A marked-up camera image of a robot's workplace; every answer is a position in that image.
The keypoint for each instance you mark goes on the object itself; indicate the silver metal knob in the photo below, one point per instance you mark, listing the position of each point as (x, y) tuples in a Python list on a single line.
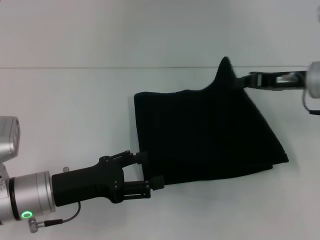
[(65, 169)]

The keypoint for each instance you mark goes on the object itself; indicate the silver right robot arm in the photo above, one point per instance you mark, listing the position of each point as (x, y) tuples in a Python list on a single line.
[(314, 80)]

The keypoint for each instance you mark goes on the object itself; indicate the silver camera mount bracket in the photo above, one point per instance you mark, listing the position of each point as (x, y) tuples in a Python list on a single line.
[(3, 165)]

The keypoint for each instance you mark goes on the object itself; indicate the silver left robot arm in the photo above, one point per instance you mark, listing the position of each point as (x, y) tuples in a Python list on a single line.
[(27, 197)]

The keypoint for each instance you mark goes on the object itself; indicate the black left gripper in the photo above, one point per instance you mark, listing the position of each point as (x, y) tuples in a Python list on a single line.
[(85, 182)]

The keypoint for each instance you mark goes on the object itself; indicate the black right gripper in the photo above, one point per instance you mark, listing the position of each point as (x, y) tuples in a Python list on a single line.
[(282, 80)]

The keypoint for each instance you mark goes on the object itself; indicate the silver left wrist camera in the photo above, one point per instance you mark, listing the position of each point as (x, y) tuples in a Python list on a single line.
[(8, 132)]

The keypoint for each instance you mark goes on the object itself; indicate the black t-shirt with FREE print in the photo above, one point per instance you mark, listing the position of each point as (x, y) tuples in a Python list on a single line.
[(200, 135)]

